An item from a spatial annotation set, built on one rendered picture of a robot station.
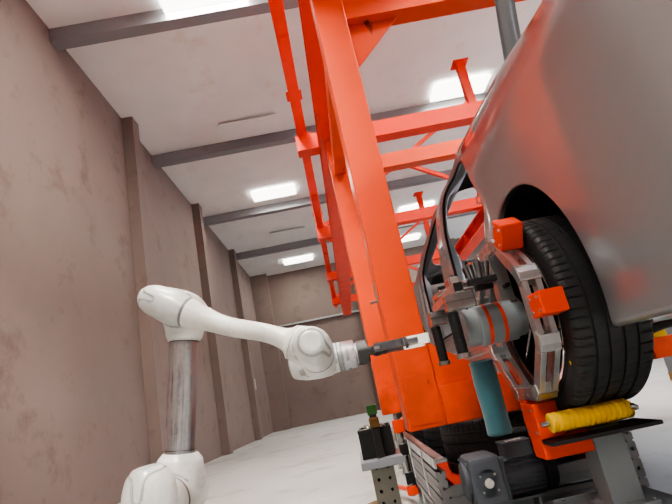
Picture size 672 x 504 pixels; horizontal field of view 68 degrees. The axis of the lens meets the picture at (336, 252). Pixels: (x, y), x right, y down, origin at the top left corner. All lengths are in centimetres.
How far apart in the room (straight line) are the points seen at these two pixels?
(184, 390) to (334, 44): 186
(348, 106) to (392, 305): 102
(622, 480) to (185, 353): 147
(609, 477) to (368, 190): 146
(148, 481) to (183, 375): 37
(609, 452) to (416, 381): 75
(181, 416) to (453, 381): 111
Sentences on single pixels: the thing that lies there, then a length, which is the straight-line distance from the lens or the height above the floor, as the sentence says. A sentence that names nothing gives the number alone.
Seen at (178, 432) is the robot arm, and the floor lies 71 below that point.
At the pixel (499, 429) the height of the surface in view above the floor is 50.
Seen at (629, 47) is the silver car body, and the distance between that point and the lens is 130.
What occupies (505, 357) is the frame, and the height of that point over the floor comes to 73.
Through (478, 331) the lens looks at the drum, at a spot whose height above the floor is 83.
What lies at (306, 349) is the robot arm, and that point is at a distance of 135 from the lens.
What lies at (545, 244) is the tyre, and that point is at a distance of 165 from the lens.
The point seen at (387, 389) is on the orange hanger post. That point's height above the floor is 71.
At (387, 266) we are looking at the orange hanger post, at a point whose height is 123.
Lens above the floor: 70
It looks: 16 degrees up
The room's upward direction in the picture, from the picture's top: 12 degrees counter-clockwise
